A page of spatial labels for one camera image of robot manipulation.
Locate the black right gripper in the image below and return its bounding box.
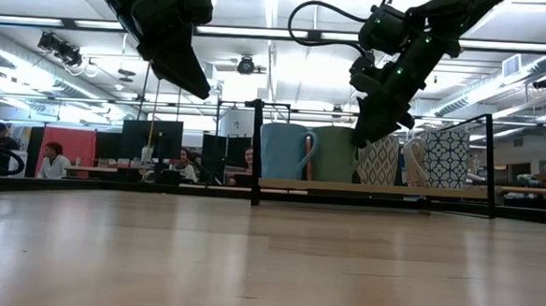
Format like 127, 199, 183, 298
346, 35, 449, 153

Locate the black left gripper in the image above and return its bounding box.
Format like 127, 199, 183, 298
91, 0, 215, 101

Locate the grey diamond patterned mug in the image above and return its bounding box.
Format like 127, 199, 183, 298
353, 132, 402, 188

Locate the green faceted mug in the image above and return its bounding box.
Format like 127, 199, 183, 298
307, 124, 367, 185

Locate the blue white patterned mug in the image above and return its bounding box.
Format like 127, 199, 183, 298
419, 126, 473, 192

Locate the light blue faceted mug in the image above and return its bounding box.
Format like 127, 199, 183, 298
258, 121, 322, 182

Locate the white round column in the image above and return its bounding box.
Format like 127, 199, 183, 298
219, 108, 257, 138

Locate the black monitor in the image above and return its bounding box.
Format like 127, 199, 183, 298
120, 117, 185, 164

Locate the black room divider panel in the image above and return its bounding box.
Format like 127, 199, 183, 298
200, 133, 255, 171

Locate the black ceiling spotlight cluster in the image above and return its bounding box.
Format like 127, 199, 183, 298
36, 30, 85, 69

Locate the red partition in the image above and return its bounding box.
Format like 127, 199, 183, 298
34, 125, 98, 181

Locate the white ceiling vent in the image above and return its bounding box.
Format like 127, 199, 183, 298
501, 52, 524, 79

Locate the wooden top workbench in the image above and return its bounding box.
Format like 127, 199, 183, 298
412, 180, 546, 211

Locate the black hanging cable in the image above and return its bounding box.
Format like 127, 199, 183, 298
136, 60, 151, 120

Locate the round black ceiling camera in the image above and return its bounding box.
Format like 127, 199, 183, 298
235, 53, 257, 76

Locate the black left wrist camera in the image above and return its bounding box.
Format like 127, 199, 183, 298
180, 0, 215, 28

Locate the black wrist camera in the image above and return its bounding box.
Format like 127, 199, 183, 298
356, 1, 411, 57
180, 0, 215, 28

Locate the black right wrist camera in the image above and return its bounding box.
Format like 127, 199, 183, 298
356, 1, 411, 57

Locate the black overhead frame beam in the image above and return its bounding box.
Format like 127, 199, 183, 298
0, 12, 546, 56

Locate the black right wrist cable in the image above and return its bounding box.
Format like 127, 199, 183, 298
285, 0, 376, 56

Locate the black table edge rail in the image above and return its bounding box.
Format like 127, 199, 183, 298
0, 174, 546, 226

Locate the black looped cable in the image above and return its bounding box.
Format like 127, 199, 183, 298
0, 137, 28, 180

